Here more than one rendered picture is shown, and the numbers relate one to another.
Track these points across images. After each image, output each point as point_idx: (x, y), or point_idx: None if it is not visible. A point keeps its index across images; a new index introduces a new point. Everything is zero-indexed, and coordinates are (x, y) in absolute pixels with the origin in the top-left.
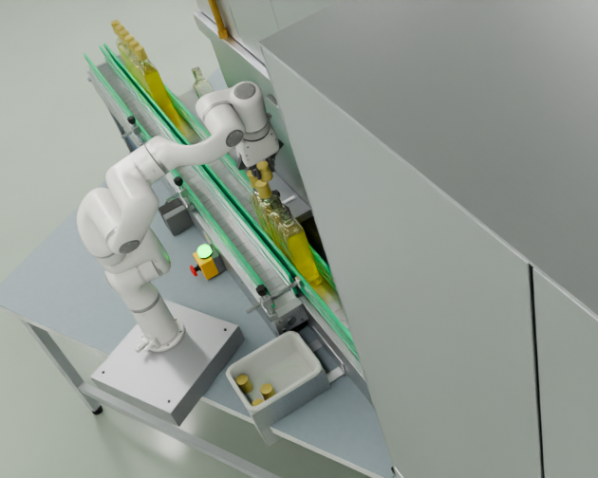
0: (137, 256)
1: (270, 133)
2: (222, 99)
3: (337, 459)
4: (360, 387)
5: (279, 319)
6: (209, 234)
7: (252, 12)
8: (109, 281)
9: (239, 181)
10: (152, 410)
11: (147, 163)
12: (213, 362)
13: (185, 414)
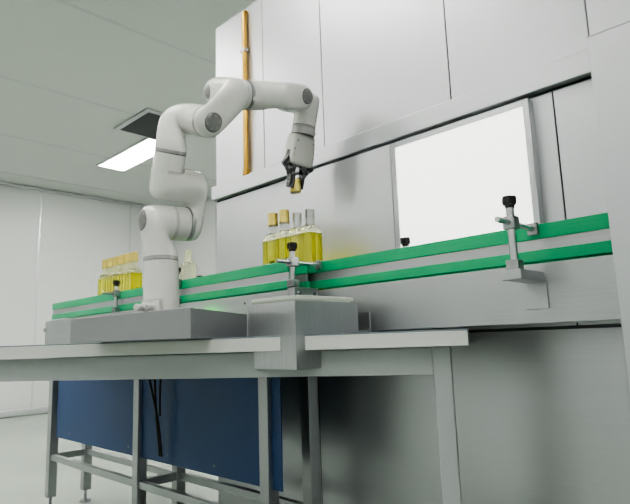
0: (191, 179)
1: (313, 143)
2: None
3: (394, 340)
4: (393, 319)
5: (299, 289)
6: (201, 301)
7: (293, 115)
8: (147, 210)
9: None
10: (156, 325)
11: (244, 81)
12: (226, 316)
13: (198, 333)
